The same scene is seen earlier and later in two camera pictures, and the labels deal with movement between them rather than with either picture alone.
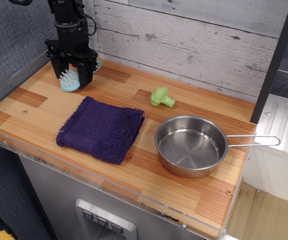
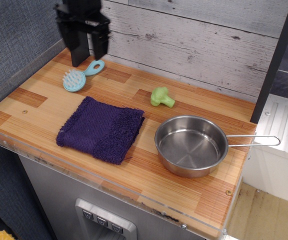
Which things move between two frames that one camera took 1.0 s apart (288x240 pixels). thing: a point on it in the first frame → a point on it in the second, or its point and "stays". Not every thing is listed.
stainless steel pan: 193,146 stays
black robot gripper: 73,45 → 73,14
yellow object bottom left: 1,235 stays
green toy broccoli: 159,95 stays
